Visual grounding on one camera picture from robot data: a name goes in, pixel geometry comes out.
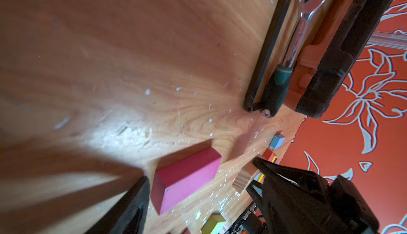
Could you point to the green handled ratchet wrench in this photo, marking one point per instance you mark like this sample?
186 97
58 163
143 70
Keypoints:
277 87

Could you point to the natural wood block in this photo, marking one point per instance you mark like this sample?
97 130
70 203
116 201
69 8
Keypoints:
246 175

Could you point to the red block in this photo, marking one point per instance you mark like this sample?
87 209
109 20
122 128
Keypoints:
270 156

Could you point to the yellow block upper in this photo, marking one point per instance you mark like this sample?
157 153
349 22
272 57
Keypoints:
260 177

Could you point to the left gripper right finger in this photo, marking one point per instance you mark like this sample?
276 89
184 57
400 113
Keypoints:
296 201

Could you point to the black hex key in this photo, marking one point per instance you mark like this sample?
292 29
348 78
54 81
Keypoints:
265 53

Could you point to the magenta block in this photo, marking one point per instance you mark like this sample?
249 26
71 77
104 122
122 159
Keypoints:
175 182

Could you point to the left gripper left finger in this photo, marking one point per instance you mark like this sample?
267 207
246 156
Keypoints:
128 215

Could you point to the green block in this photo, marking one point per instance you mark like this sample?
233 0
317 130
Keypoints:
214 224

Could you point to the light blue block upper right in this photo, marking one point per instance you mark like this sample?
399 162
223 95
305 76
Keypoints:
277 141

